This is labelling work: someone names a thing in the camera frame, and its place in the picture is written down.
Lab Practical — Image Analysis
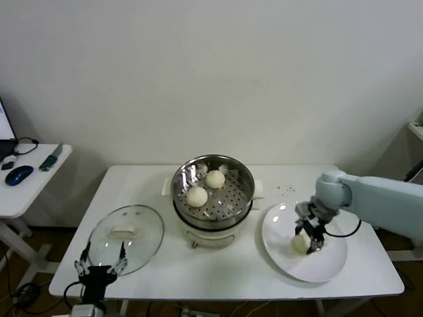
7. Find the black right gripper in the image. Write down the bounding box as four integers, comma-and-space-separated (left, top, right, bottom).
293, 196, 340, 256

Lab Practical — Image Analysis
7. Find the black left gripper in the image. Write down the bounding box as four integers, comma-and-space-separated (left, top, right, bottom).
74, 240, 129, 303

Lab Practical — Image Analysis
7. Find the white steamed baozi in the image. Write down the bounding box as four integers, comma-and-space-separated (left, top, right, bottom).
186, 186, 209, 208
289, 234, 312, 256
206, 169, 226, 190

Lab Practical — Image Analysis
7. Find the round glass pot lid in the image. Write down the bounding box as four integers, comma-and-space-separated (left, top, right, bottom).
87, 205, 165, 277

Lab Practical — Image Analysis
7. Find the perforated steel steamer basket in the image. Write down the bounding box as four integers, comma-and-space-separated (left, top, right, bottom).
161, 154, 265, 223

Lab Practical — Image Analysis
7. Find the round white plate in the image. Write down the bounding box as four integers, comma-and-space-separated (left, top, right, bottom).
261, 201, 348, 283

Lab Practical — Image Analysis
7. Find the white side table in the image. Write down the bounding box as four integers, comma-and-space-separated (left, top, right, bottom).
0, 143, 73, 287

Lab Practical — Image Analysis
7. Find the white electric cooker pot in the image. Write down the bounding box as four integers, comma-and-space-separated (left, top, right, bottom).
161, 184, 265, 249

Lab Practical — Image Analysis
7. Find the white power strip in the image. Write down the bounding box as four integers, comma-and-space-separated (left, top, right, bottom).
178, 306, 208, 317

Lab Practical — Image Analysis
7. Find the blue computer mouse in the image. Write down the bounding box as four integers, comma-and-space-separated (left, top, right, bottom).
5, 165, 34, 186

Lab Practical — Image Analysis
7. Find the white shelf board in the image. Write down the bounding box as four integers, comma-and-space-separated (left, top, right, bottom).
406, 114, 423, 143

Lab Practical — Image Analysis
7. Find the black laptop computer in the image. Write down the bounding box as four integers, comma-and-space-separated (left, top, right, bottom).
0, 96, 19, 162

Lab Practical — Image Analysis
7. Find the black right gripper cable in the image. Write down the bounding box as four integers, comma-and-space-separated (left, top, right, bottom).
323, 217, 364, 239

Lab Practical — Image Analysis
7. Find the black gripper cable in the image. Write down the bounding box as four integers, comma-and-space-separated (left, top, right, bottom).
323, 217, 364, 239
63, 282, 83, 306

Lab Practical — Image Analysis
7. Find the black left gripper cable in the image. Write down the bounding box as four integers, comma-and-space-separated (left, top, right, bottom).
63, 282, 83, 306

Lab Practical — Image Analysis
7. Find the black floor cable bundle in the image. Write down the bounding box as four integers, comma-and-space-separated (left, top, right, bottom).
0, 242, 50, 314

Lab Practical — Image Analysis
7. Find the green handled knife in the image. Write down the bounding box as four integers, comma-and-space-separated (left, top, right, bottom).
38, 141, 64, 172

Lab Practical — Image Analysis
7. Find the black wall cable with plug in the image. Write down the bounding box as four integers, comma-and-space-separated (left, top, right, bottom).
403, 164, 423, 183

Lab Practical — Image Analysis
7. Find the black looped desk cable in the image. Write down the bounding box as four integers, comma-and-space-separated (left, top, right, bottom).
13, 137, 40, 156

